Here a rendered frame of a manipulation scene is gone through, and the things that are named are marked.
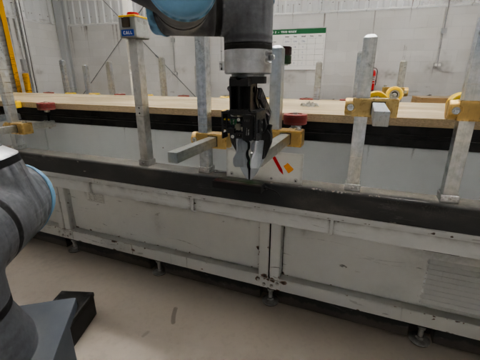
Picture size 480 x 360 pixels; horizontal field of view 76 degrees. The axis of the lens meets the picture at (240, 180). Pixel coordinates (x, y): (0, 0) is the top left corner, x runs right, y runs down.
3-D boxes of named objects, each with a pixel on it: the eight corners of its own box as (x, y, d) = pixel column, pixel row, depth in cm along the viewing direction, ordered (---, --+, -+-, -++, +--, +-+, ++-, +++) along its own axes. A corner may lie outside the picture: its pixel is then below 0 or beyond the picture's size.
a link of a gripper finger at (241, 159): (228, 183, 64) (227, 140, 61) (238, 176, 69) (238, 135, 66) (241, 186, 63) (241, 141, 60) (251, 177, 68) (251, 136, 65)
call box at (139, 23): (136, 39, 103) (134, 13, 100) (120, 40, 105) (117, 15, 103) (150, 41, 109) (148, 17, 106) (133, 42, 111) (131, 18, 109)
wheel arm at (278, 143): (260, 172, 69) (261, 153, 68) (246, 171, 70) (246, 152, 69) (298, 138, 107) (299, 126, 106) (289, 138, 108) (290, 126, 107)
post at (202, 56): (208, 178, 110) (203, 31, 95) (200, 178, 112) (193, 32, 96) (213, 176, 113) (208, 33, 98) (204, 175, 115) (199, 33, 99)
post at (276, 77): (276, 200, 103) (282, 44, 88) (266, 198, 104) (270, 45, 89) (278, 196, 106) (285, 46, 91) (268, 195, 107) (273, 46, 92)
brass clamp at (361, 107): (396, 118, 82) (400, 98, 80) (343, 116, 86) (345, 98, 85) (395, 116, 87) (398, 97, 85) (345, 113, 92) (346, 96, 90)
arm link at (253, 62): (235, 52, 63) (281, 51, 60) (235, 77, 65) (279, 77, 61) (216, 49, 55) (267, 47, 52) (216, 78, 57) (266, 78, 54)
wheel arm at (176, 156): (178, 166, 83) (177, 151, 82) (167, 165, 84) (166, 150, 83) (238, 138, 122) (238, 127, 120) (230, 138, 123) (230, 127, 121)
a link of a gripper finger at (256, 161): (241, 186, 63) (241, 141, 60) (251, 177, 68) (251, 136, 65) (256, 187, 62) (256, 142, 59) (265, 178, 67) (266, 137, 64)
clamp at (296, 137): (301, 148, 94) (301, 131, 92) (258, 144, 99) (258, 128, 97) (303, 144, 99) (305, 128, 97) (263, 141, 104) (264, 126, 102)
